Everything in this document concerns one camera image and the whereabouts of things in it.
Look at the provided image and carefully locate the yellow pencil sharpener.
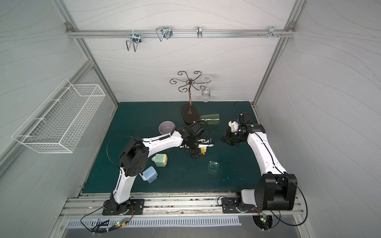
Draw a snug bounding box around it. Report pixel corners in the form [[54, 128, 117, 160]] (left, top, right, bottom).
[[200, 147, 207, 155]]

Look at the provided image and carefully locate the green clear tray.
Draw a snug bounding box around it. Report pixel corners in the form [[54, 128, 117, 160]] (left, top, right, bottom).
[[207, 161, 219, 173]]

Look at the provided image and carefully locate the green pencil sharpener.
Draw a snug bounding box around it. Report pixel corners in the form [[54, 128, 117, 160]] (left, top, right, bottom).
[[151, 154, 168, 167]]

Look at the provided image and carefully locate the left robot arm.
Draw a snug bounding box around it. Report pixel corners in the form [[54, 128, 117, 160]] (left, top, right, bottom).
[[102, 121, 214, 216]]

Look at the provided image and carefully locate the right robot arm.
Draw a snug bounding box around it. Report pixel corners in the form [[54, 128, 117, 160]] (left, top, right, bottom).
[[221, 113, 300, 230]]

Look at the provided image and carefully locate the blue pencil sharpener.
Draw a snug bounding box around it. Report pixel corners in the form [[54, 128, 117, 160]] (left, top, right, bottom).
[[140, 166, 158, 183]]

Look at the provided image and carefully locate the purple bowl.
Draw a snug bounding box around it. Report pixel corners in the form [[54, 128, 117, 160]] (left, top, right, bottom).
[[158, 121, 176, 135]]

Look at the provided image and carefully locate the copper wine glass stand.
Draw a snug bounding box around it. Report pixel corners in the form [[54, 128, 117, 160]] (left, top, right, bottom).
[[169, 70, 212, 125]]

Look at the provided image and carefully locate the clear hanging wine glass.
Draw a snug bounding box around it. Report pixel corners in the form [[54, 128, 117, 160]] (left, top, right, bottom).
[[201, 77, 211, 103]]

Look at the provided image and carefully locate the black round fan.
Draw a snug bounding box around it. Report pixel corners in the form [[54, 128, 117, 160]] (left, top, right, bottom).
[[253, 215, 273, 232]]

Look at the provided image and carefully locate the metal clamp hook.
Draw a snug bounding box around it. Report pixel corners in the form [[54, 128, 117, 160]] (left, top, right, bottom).
[[258, 26, 284, 38]]

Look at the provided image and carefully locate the metal double hook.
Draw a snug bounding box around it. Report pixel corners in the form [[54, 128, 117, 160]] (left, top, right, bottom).
[[126, 33, 142, 52]]

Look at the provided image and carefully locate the white vent grille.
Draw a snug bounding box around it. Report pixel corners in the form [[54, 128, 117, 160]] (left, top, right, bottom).
[[66, 216, 242, 229]]

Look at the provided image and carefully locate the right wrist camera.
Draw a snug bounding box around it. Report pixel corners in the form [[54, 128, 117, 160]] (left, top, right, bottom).
[[228, 121, 240, 133]]

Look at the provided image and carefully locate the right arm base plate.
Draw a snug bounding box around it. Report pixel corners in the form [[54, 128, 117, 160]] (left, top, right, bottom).
[[218, 197, 261, 214]]

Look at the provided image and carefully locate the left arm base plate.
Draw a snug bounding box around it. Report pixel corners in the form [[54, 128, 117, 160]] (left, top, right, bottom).
[[102, 197, 144, 216]]

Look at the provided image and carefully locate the small metal ring hook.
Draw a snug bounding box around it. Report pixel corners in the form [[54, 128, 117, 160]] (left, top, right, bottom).
[[196, 26, 202, 39]]

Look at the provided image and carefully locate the metal wire hook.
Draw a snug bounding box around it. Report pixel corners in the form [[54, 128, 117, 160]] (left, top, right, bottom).
[[155, 26, 173, 42]]

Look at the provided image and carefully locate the aluminium top rail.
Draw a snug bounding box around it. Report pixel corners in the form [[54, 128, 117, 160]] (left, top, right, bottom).
[[66, 28, 296, 39]]

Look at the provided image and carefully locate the white wire basket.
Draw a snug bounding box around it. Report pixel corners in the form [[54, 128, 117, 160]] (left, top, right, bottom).
[[12, 79, 105, 154]]

